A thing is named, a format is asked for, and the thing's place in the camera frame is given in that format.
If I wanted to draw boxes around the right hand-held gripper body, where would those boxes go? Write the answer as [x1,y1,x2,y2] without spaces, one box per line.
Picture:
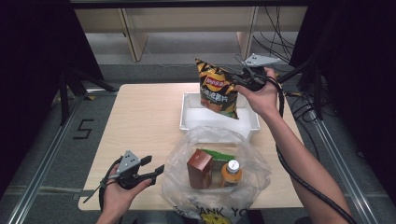
[236,53,282,92]

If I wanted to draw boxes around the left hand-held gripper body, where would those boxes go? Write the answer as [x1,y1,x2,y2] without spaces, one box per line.
[117,149,148,190]

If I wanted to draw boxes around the yellow black chip bag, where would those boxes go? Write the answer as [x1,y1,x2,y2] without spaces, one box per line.
[194,58,241,120]

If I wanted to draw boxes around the clear plastic bag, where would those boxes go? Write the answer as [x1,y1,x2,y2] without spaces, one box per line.
[160,125,273,224]

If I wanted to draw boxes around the brown carton box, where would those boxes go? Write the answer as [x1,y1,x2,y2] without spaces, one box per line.
[186,148,214,190]

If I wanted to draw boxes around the white plastic bin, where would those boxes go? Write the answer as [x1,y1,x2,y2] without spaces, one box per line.
[179,91,261,141]

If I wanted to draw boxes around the green snack packet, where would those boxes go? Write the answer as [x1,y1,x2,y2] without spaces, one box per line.
[200,148,237,172]

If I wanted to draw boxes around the orange juice bottle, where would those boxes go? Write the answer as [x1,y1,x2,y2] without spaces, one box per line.
[220,159,243,188]

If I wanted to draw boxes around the person's right hand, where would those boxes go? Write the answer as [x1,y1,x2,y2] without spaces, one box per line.
[235,67,281,119]

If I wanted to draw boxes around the person's left hand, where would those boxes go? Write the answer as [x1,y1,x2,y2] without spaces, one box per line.
[101,162,153,218]

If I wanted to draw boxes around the black metal stand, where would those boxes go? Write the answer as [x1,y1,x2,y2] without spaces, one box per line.
[276,59,325,121]
[58,66,119,126]

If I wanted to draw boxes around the light wooden desk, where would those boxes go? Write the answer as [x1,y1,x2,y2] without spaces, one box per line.
[69,0,309,63]

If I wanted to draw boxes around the black curtain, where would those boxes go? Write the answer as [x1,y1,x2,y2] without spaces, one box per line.
[0,0,106,197]
[289,0,396,197]

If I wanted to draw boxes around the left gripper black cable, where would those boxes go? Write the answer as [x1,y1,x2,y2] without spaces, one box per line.
[82,157,123,220]

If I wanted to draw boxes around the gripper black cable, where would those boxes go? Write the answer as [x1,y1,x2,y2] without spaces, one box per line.
[82,157,123,220]
[264,74,359,224]

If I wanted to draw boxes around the bundle of black floor cables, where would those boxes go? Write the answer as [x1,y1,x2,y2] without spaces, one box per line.
[251,6,296,73]

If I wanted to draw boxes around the coiled black floor cables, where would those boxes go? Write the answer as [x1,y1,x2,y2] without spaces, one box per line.
[285,90,332,125]

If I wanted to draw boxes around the aluminium floor rail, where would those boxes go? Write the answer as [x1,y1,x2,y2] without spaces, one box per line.
[6,89,120,224]
[311,118,380,224]

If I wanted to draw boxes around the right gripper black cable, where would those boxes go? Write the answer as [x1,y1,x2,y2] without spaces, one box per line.
[264,74,359,224]

